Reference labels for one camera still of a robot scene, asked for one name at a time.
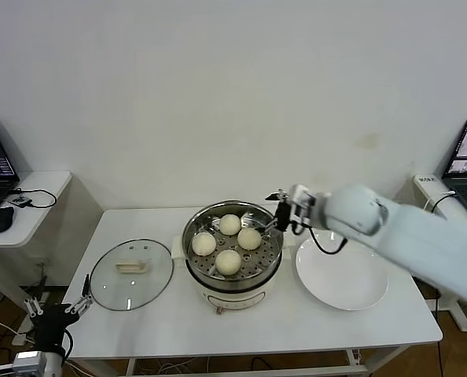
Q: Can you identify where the round white plate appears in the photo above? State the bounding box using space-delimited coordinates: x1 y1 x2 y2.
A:
295 235 389 312

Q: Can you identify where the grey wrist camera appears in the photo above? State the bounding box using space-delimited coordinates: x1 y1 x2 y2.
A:
0 350 48 377
282 184 317 229

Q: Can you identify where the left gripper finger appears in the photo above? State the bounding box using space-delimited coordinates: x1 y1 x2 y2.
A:
24 276 47 317
67 273 95 314

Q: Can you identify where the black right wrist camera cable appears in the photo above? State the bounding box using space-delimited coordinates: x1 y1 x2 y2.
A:
292 219 347 255

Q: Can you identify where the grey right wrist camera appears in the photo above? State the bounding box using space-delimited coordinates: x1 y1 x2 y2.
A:
282 184 317 229

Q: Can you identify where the black usb hub cable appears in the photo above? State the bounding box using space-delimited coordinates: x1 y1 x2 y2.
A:
9 188 58 209

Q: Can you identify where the white main table frame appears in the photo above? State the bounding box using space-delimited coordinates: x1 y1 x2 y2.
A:
125 347 411 377

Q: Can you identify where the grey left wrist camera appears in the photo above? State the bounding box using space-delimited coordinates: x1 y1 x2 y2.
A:
0 350 48 377

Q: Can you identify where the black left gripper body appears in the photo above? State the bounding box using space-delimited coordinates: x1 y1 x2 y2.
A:
35 304 81 346

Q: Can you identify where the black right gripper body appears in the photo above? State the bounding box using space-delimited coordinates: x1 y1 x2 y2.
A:
274 199 293 232

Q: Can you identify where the perforated steel steamer basket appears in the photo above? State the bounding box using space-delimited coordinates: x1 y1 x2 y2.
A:
181 199 285 284

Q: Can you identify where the cream electric cooking pot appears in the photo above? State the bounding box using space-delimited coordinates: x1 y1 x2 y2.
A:
171 231 297 315

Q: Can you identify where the right black laptop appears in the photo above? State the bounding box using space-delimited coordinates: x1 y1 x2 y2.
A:
440 119 467 227

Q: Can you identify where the white laptop cable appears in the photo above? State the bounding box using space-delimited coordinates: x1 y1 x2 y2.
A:
424 190 458 215

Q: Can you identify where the white side table with mouse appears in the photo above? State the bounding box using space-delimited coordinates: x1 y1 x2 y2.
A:
0 170 73 327

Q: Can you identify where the glass lid cream handle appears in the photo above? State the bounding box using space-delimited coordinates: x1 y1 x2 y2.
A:
89 238 175 312

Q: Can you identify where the white side table with label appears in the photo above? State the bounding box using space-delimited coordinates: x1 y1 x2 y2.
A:
412 174 467 333

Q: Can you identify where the white steamed baozi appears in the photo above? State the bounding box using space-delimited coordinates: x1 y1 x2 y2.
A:
237 228 263 251
215 249 242 276
191 232 218 257
219 214 242 236

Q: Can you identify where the black computer mouse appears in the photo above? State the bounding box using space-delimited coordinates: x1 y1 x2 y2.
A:
0 206 16 235

